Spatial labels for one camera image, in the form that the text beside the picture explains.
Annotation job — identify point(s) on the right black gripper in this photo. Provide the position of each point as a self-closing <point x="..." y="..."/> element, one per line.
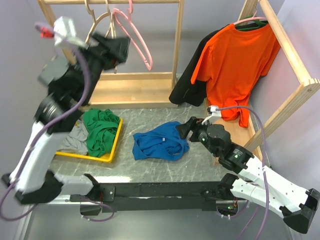
<point x="194" y="124"/>

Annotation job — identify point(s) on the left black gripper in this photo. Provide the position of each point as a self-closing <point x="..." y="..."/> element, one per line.
<point x="111" y="50"/>

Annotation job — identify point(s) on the blue tank top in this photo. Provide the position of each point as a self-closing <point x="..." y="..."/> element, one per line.
<point x="162" y="142"/>

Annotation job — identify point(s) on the yellow plastic tray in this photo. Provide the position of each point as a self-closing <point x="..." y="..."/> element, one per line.
<point x="106" y="158"/>

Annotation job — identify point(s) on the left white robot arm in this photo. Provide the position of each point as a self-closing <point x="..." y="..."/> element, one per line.
<point x="33" y="180"/>

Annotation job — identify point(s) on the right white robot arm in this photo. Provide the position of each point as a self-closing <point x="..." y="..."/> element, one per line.
<point x="249" y="179"/>

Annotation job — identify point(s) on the middle beige wooden hanger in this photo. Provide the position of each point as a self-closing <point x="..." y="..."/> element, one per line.
<point x="111" y="32"/>

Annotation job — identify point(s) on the beige wooden hanger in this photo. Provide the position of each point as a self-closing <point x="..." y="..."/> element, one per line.
<point x="111" y="32"/>
<point x="97" y="20"/>

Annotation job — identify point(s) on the pink hanger on back rack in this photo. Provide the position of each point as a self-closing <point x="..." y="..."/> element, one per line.
<point x="147" y="59"/>

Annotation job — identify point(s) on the left beige wooden hanger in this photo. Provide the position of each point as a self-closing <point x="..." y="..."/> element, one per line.
<point x="97" y="20"/>

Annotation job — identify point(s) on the green hanger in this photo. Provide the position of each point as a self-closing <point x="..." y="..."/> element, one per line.
<point x="251" y="26"/>

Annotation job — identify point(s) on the pink hanger under orange shirt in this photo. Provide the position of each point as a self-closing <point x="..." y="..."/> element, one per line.
<point x="253" y="18"/>

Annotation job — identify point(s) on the back wooden clothes rack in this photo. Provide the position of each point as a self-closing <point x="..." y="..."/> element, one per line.
<point x="132" y="89"/>

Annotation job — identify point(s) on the wooden clothes rack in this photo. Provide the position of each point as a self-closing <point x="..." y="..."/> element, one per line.
<point x="132" y="89"/>
<point x="287" y="100"/>

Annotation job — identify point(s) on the right wooden clothes rack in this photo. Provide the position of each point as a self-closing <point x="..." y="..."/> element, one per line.
<point x="287" y="100"/>

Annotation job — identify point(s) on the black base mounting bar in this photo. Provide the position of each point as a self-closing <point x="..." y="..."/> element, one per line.
<point x="150" y="196"/>

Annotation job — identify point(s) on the green shirt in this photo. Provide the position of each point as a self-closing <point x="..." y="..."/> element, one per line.
<point x="102" y="127"/>

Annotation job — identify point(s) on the orange t-shirt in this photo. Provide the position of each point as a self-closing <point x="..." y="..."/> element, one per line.
<point x="230" y="64"/>

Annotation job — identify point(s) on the grey shirt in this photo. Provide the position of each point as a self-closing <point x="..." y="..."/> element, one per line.
<point x="76" y="141"/>

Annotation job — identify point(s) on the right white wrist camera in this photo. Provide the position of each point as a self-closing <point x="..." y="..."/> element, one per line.
<point x="213" y="114"/>

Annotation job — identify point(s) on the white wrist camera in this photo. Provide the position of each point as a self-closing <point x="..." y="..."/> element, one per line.
<point x="213" y="114"/>
<point x="63" y="32"/>

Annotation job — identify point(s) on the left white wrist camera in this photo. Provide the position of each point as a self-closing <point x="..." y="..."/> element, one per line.
<point x="63" y="32"/>

